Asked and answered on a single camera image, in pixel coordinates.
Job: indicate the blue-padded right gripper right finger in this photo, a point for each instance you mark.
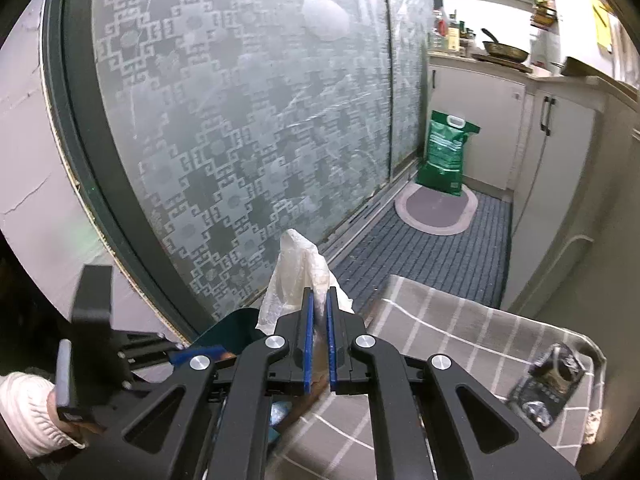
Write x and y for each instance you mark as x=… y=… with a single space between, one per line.
x=346 y=374

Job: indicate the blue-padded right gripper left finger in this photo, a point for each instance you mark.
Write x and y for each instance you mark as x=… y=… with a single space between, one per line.
x=293 y=373

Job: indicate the white plastic bag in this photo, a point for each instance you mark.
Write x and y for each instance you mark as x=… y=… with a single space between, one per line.
x=300 y=265

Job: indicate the black tissue pack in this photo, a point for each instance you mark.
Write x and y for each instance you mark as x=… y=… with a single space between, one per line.
x=550 y=382

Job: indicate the white knitted sleeve forearm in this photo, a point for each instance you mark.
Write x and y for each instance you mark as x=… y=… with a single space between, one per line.
x=25 y=408

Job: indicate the white kitchen base cabinet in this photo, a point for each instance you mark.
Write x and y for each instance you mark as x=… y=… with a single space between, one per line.
x=536 y=138

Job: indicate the left hand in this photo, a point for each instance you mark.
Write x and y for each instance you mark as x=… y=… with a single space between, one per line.
x=78 y=431

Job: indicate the dark striped floor runner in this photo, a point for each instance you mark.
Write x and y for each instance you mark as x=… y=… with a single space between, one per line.
x=473 y=264

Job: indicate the oval grey floor mat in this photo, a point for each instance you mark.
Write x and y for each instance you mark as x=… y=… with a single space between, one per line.
x=433 y=212

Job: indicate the grey checked cloth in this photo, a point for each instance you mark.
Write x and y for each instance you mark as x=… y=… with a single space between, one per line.
x=333 y=439

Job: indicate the green rice bag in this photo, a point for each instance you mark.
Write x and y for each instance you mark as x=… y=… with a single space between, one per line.
x=441 y=167

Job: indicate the patterned frosted glass sliding door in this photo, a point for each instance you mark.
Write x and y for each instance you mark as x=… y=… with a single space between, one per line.
x=197 y=131

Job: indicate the condiment bottles group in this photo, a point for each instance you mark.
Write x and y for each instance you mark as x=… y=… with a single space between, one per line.
x=450 y=35

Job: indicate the frying pan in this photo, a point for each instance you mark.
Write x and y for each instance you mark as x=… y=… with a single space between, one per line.
x=497 y=49

